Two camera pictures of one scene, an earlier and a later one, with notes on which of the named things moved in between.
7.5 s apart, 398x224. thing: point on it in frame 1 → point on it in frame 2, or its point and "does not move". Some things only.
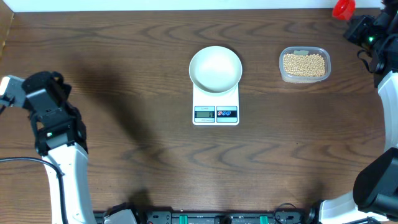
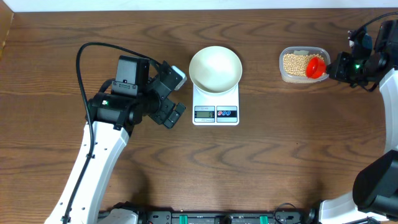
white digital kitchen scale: x=215 y=109 does not move
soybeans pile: x=304 y=65 does not move
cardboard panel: x=6 y=17 does not move
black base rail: x=203 y=216 does not move
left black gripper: x=65 y=89 → x=160 y=116
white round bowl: x=215 y=69 does not move
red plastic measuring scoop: x=344 y=9 → x=315 y=67
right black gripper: x=356 y=29 → x=336 y=69
